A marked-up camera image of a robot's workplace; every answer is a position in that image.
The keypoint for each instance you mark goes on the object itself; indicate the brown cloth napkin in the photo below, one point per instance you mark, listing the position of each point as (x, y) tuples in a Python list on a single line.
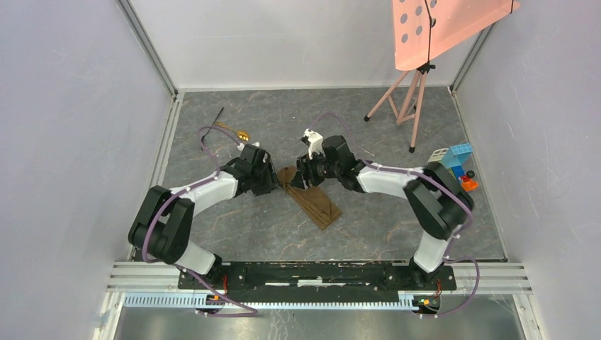
[(314, 202)]

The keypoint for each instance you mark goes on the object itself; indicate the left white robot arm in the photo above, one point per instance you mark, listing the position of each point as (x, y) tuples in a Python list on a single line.
[(162, 226)]

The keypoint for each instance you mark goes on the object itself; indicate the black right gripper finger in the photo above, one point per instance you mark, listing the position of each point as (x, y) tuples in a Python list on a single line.
[(301, 180), (304, 164)]

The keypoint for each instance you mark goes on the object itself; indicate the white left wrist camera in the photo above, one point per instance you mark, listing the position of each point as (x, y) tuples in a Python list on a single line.
[(253, 153)]

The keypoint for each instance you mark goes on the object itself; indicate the pink music stand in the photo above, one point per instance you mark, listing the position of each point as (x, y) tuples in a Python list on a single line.
[(422, 31)]

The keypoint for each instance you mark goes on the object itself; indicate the black fork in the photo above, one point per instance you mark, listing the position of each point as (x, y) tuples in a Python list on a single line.
[(203, 137)]

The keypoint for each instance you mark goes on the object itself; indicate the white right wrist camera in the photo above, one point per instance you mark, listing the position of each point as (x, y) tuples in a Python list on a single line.
[(313, 140)]

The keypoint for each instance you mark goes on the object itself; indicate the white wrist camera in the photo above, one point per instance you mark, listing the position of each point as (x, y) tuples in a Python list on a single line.
[(253, 153), (313, 140)]

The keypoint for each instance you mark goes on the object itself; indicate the colourful toy block structure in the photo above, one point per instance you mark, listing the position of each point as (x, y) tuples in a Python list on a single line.
[(453, 159)]

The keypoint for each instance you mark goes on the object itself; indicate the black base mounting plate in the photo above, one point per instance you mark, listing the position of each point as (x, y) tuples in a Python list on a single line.
[(326, 281)]

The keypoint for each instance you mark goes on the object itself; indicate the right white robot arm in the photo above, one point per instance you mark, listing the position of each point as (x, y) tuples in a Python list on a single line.
[(437, 199)]

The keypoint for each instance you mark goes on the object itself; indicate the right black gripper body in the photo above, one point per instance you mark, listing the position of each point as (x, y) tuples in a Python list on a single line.
[(322, 169)]

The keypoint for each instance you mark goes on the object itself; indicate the gold spoon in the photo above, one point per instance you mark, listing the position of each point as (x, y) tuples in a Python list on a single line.
[(241, 134)]

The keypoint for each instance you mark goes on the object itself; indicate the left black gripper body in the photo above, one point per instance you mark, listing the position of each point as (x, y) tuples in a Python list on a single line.
[(265, 179)]

